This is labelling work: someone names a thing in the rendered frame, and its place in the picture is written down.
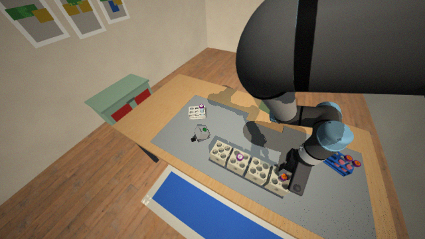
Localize grey bench mat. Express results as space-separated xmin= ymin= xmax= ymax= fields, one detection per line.
xmin=150 ymin=95 xmax=377 ymax=239

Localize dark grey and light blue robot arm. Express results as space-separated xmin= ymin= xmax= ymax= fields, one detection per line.
xmin=236 ymin=0 xmax=425 ymax=165

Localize blue tube rack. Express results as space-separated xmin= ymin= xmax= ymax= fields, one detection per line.
xmin=323 ymin=152 xmax=353 ymax=176

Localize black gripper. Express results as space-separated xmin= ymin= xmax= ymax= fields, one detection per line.
xmin=278 ymin=148 xmax=314 ymax=177

